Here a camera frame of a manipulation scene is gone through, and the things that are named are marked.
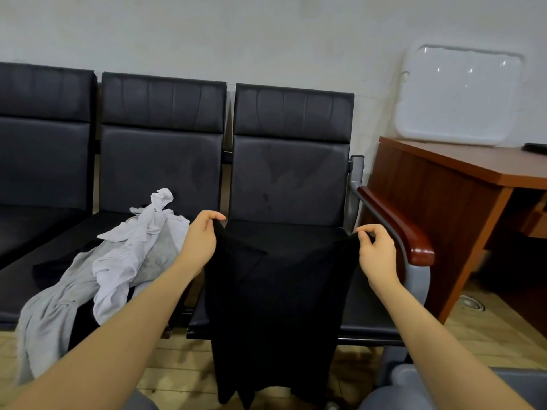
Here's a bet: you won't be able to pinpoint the person's left hand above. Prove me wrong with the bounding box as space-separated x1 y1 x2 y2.
174 209 228 280

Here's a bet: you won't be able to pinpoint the person's right hand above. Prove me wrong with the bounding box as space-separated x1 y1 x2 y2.
354 223 400 294

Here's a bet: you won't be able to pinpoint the black t-shirt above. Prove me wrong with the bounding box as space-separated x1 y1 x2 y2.
203 219 364 410

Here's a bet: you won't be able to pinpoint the pile of clothes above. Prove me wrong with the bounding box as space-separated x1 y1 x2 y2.
13 187 193 387

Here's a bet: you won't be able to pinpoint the grey plastic storage bin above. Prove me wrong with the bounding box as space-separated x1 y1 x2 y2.
380 361 547 410

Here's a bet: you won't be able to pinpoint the person's right forearm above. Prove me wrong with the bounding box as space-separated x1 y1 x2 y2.
369 279 535 410

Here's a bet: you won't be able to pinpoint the person's left forearm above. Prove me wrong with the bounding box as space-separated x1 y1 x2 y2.
4 267 199 410

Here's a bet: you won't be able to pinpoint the person's blue jeans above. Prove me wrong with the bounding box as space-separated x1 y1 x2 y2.
120 384 437 410

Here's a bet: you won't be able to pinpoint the brown wooden bench armrest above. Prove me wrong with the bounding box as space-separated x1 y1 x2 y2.
356 185 437 268

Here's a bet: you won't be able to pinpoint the round metal floor drain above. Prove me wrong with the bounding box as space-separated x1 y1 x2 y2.
459 294 487 313

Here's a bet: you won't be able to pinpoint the brown wooden desk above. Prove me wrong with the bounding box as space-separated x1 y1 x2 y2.
357 136 547 325

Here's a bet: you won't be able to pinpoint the white plastic tray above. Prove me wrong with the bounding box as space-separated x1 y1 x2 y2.
394 42 525 147

